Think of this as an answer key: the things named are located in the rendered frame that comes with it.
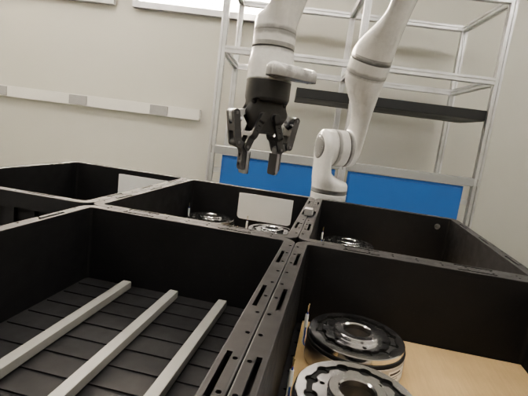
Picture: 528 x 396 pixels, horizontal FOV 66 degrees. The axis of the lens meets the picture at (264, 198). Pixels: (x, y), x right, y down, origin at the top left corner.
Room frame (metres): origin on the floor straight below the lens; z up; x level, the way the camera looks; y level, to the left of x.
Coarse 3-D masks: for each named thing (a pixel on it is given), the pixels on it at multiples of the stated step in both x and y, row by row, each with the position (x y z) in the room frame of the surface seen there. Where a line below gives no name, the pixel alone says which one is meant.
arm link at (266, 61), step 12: (252, 48) 0.69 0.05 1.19; (264, 48) 0.67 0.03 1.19; (276, 48) 0.67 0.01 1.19; (252, 60) 0.68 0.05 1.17; (264, 60) 0.67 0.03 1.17; (276, 60) 0.67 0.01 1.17; (288, 60) 0.68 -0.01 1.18; (252, 72) 0.68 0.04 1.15; (264, 72) 0.67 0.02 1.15; (276, 72) 0.63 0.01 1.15; (288, 72) 0.64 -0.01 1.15; (300, 72) 0.65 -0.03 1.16; (312, 72) 0.66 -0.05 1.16
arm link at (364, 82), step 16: (352, 64) 0.95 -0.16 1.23; (368, 64) 0.92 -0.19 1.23; (352, 80) 0.95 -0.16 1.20; (368, 80) 0.93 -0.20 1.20; (384, 80) 0.95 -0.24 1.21; (352, 96) 0.97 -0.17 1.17; (368, 96) 0.95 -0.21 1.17; (352, 112) 1.01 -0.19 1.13; (368, 112) 0.98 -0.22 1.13; (352, 128) 1.04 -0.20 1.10; (352, 144) 1.01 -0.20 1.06; (352, 160) 1.02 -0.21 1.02
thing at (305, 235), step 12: (348, 204) 0.88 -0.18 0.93; (360, 204) 0.89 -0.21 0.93; (312, 216) 0.68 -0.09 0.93; (420, 216) 0.86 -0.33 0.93; (432, 216) 0.85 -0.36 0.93; (312, 228) 0.59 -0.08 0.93; (468, 228) 0.76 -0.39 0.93; (300, 240) 0.52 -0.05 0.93; (312, 240) 0.52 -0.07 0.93; (480, 240) 0.66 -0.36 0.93; (372, 252) 0.50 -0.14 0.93; (384, 252) 0.51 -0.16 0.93; (492, 252) 0.61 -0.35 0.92; (504, 252) 0.59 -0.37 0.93; (444, 264) 0.49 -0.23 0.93; (456, 264) 0.49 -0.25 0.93; (516, 264) 0.54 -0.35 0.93; (516, 276) 0.48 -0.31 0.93
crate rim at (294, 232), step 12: (192, 180) 0.94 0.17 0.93; (144, 192) 0.70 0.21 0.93; (264, 192) 0.91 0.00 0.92; (276, 192) 0.91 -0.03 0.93; (96, 204) 0.57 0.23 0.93; (108, 204) 0.59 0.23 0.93; (312, 204) 0.81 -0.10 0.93; (168, 216) 0.55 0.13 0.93; (300, 216) 0.67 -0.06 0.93; (240, 228) 0.54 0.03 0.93; (300, 228) 0.58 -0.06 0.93
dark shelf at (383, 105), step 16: (304, 96) 2.59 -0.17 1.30; (320, 96) 2.59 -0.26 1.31; (336, 96) 2.58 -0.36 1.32; (384, 112) 2.94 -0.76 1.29; (400, 112) 2.77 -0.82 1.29; (416, 112) 2.62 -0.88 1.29; (432, 112) 2.57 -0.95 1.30; (448, 112) 2.56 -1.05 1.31; (464, 112) 2.56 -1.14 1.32; (480, 112) 2.56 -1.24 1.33
